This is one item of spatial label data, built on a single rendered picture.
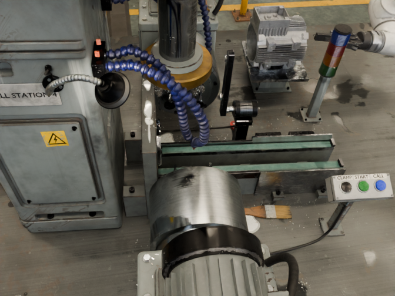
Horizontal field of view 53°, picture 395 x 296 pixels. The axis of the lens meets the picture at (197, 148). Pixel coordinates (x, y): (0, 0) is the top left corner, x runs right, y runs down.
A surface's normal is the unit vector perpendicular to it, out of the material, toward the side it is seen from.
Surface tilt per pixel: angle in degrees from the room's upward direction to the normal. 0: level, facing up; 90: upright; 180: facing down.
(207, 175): 9
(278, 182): 90
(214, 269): 4
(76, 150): 90
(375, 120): 0
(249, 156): 90
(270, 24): 90
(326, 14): 0
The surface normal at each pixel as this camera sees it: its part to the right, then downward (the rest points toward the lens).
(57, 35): 0.09, 0.76
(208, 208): 0.15, -0.64
